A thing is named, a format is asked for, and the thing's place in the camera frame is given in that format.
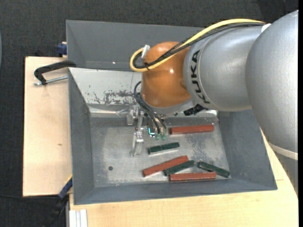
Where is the red-brown flat block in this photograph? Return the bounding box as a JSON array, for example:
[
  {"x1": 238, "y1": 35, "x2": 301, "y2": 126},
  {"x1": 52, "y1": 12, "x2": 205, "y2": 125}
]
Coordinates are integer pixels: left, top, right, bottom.
[
  {"x1": 142, "y1": 155, "x2": 189, "y2": 177},
  {"x1": 169, "y1": 124, "x2": 215, "y2": 136},
  {"x1": 169, "y1": 172, "x2": 217, "y2": 183}
]

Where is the black cylinder on white bracket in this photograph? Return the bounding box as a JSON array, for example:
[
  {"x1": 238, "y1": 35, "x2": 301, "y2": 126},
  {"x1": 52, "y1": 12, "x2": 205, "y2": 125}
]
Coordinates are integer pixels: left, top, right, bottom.
[{"x1": 183, "y1": 104, "x2": 205, "y2": 117}]

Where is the pale wood flat board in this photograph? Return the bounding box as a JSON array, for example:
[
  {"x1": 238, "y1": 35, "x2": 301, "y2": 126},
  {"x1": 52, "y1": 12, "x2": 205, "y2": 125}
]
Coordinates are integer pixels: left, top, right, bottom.
[{"x1": 22, "y1": 56, "x2": 73, "y2": 197}]

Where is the grey metal bin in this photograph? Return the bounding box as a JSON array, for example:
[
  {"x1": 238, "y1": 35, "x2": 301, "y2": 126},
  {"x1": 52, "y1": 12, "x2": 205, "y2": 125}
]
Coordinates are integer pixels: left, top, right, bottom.
[{"x1": 65, "y1": 19, "x2": 278, "y2": 206}]

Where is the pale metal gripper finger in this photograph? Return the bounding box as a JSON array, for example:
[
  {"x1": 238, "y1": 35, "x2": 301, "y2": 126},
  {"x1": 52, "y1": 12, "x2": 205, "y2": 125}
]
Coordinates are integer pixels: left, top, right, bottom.
[
  {"x1": 126, "y1": 105, "x2": 143, "y2": 126},
  {"x1": 129, "y1": 131, "x2": 144, "y2": 157}
]

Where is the dark green flat block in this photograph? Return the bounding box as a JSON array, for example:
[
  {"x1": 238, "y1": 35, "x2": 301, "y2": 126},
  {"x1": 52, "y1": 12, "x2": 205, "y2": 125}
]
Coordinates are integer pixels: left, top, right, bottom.
[
  {"x1": 163, "y1": 160, "x2": 196, "y2": 176},
  {"x1": 196, "y1": 161, "x2": 231, "y2": 178},
  {"x1": 147, "y1": 142, "x2": 180, "y2": 155}
]

